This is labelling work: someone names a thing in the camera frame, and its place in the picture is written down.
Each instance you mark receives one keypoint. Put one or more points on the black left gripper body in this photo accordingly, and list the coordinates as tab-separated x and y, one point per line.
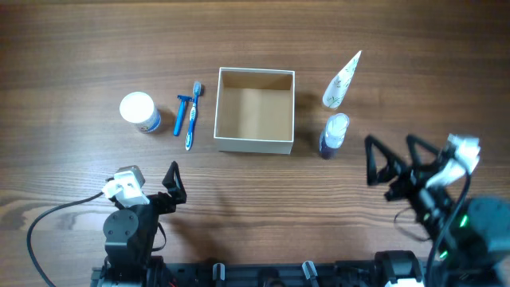
164	200

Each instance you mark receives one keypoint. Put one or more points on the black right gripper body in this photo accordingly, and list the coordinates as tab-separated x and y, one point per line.
401	183

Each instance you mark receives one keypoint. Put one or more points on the dark blue sanitizer bottle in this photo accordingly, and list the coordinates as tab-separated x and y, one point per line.
333	135

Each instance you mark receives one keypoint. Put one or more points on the white cotton swab container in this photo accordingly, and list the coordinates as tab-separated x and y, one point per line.
139	109

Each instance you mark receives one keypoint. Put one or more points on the white floral cream tube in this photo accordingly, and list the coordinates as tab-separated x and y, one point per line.
337	89

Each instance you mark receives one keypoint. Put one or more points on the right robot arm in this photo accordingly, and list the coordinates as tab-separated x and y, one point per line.
469	236

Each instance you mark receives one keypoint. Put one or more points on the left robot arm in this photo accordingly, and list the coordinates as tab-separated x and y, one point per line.
130	231

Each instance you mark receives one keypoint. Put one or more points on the blue disposable razor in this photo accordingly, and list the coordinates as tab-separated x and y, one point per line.
184	100

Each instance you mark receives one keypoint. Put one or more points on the blue white toothbrush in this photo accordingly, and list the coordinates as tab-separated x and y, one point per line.
197	91

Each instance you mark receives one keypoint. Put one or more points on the beige open cardboard box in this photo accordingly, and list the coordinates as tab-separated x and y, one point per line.
255	110

